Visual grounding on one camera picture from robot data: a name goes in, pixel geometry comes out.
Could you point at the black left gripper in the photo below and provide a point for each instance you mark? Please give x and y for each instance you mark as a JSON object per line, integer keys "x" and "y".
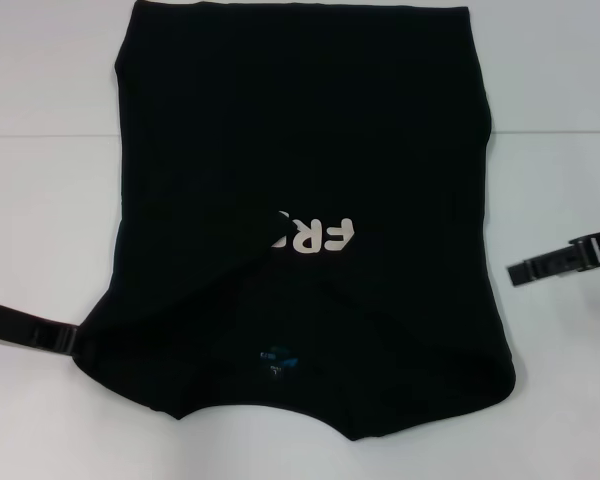
{"x": 7, "y": 325}

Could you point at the black shirt with FREE print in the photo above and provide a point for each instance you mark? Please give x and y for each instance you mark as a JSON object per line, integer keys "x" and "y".
{"x": 290, "y": 125}

